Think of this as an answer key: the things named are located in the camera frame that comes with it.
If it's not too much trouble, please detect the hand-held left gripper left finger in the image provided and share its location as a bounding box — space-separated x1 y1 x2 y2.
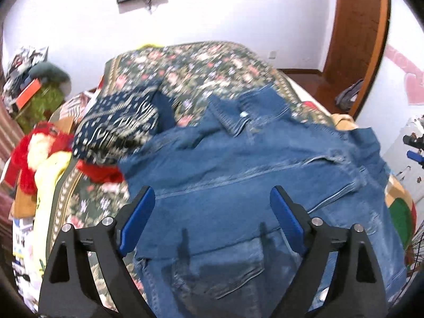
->
38 185 156 318

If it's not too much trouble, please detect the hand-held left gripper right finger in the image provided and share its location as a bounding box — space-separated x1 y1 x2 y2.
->
269 185 388 318

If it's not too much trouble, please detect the blue denim jacket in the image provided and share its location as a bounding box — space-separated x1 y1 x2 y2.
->
118 84 407 318

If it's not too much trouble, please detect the green and red round cushion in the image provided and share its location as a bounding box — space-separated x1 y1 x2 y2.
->
386 175 417 250

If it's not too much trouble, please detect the tan cloth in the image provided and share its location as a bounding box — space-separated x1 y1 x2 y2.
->
331 113 359 130

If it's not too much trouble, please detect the grey bag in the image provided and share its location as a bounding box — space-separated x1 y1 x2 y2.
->
335 79 365 111

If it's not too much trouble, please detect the navy patterned sweater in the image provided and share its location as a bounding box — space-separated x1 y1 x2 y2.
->
72 79 176 167

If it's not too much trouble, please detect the yellow cloth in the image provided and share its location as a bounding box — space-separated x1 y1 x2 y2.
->
32 151 72 266

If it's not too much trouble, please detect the red white knit garment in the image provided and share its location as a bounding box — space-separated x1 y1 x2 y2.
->
11 122 75 195

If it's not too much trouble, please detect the wooden door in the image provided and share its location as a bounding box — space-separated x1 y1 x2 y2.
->
323 0 391 118

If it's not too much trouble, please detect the green leafy cloth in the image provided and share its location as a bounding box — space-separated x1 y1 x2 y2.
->
15 84 65 133

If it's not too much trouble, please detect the floral bedspread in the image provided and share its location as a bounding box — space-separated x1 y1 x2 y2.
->
33 41 361 318

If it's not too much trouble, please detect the orange box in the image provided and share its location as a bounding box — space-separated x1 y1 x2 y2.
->
15 79 42 110

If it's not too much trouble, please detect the dark green pillow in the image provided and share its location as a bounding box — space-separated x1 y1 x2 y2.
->
29 62 72 88

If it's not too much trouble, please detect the pink wall decoration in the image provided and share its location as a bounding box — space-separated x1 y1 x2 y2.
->
384 44 424 105

